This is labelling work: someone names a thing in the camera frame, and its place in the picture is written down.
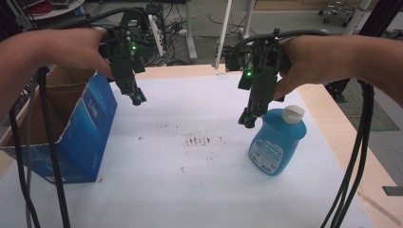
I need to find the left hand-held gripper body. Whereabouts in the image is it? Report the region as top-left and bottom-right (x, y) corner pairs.
(98, 7), (150, 96)

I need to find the black cable bundle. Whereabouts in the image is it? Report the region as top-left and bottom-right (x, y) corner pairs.
(318, 79), (376, 228)

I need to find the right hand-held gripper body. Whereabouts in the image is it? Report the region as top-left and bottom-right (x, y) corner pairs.
(225, 28), (293, 119)

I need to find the person's right hand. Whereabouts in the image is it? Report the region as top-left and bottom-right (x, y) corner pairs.
(271, 34), (357, 102)

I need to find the flat black plate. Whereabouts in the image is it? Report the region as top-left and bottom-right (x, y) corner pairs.
(382, 185), (403, 197)

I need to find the red cable coil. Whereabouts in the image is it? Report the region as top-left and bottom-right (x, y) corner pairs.
(28, 1), (53, 17)

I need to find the white metal stand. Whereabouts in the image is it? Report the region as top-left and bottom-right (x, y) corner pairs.
(214, 0), (256, 70)

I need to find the thick black cable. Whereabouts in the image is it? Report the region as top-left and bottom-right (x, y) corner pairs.
(35, 66), (72, 228)

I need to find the office chair base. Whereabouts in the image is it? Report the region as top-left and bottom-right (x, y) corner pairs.
(317, 0), (356, 29)

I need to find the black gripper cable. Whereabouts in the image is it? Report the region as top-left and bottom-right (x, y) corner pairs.
(232, 28), (332, 51)

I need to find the white power strip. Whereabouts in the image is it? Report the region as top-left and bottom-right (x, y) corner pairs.
(147, 13), (166, 58)

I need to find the person's left hand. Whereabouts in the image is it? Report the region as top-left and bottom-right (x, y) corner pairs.
(47, 27), (115, 81)

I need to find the blue bottle with white cap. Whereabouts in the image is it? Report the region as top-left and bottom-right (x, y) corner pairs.
(248, 104), (308, 177)

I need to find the white table mat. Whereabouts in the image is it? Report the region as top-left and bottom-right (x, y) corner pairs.
(0, 73), (376, 228)

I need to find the thin black cable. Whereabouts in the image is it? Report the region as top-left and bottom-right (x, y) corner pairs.
(8, 103), (43, 228)

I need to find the blue cardboard box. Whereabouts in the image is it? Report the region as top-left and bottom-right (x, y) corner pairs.
(0, 64), (119, 185)

